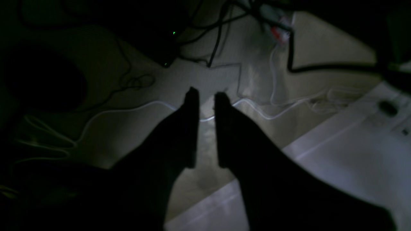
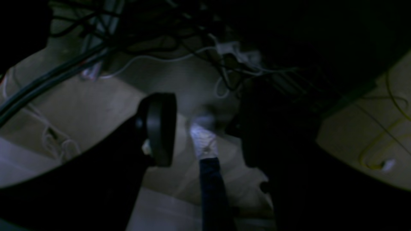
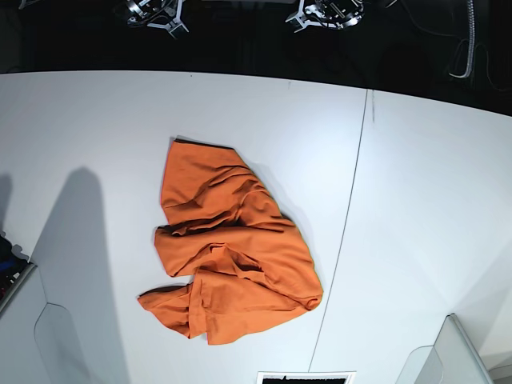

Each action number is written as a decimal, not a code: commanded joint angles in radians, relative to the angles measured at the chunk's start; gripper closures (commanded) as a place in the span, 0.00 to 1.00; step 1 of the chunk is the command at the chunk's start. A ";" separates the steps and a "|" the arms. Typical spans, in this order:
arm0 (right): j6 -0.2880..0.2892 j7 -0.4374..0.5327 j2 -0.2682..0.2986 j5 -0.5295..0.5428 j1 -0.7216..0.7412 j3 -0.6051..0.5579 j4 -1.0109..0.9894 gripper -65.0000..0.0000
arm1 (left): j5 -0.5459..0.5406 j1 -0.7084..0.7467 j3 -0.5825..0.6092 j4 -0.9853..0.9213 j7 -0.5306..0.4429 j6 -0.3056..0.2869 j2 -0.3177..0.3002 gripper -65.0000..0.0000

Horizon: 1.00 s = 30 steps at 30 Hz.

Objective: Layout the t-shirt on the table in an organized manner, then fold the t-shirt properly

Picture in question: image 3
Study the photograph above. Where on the white tray bottom centre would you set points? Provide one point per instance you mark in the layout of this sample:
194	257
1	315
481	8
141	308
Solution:
342	377

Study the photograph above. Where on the robot arm image-right side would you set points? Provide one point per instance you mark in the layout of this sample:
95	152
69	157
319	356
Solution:
328	14

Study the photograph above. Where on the robot arm image-left side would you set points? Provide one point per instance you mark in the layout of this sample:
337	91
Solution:
164	15

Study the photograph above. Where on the clear panel bottom left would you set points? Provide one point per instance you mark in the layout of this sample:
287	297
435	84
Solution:
59	346

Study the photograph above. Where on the clear panel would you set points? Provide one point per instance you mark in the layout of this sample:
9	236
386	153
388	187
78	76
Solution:
452	359
59	346

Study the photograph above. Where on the orange t-shirt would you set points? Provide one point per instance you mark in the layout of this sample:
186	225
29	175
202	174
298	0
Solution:
250	267

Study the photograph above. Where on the clear panel bottom right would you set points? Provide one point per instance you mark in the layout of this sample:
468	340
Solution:
452	359

